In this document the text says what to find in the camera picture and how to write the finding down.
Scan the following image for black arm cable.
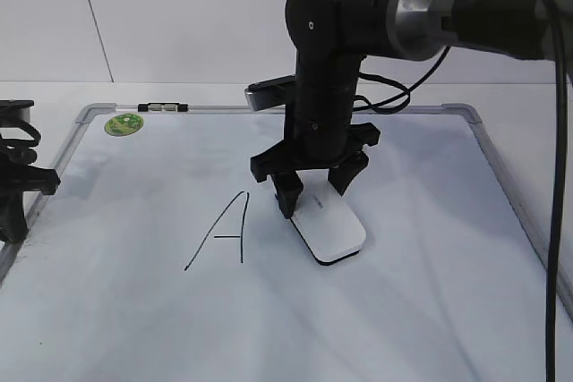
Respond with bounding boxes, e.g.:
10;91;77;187
321;0;573;382
0;124;43;164

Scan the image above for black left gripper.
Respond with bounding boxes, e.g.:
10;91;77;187
0;149;60;242

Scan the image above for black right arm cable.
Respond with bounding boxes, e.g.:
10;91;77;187
321;0;573;382

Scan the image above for black and clear board clip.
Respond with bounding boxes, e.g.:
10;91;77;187
137;103;189;113

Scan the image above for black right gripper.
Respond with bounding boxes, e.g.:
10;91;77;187
250;78;381;219

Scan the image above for round green magnet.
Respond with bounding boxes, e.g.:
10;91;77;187
104;113;144;137

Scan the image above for white whiteboard eraser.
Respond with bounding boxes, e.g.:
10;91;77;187
291;183;366;265

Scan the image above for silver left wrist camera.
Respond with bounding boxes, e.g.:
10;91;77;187
0;100;35;128

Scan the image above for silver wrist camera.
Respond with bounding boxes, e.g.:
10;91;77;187
244;75;295;112
0;100;35;128

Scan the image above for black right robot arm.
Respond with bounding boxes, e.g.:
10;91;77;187
245;0;572;218

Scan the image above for white board with grey frame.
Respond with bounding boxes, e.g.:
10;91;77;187
1;106;545;381

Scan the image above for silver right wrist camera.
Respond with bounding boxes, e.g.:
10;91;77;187
244;75;295;112

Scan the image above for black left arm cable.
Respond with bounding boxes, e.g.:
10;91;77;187
0;124;43;164

